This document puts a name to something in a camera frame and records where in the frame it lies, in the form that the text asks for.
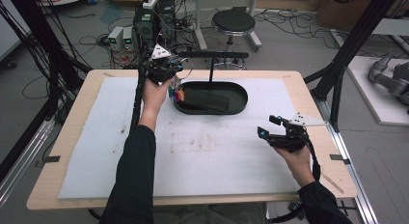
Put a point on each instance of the white power adapter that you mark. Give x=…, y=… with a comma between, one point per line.
x=150, y=2

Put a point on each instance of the person's right hand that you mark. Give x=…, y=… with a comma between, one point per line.
x=297, y=166

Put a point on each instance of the white platform board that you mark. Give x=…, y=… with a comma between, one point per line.
x=382, y=111

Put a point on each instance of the grey bench power supply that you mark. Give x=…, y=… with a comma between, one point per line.
x=128, y=39
x=115, y=38

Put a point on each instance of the black tape strip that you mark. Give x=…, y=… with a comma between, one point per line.
x=51, y=159
x=338, y=157

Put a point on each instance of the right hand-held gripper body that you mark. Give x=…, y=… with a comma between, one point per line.
x=291, y=138

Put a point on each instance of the black metal frame post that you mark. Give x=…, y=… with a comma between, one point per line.
x=350, y=47

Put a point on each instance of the cardboard box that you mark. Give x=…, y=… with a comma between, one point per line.
x=340, y=8

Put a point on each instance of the black round stool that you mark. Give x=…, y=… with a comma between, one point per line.
x=233, y=22

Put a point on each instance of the black oval tray with hanger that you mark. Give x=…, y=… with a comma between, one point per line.
x=238, y=100

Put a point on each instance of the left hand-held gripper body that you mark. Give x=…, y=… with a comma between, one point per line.
x=159, y=68

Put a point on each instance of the aluminium rail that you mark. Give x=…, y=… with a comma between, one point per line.
x=357, y=185
x=22, y=166

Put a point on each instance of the person's left hand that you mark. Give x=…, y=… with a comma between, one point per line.
x=154, y=98

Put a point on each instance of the black computer tower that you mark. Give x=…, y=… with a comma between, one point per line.
x=144, y=27
x=166, y=18

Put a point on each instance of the white table mat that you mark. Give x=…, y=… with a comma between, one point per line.
x=209, y=172

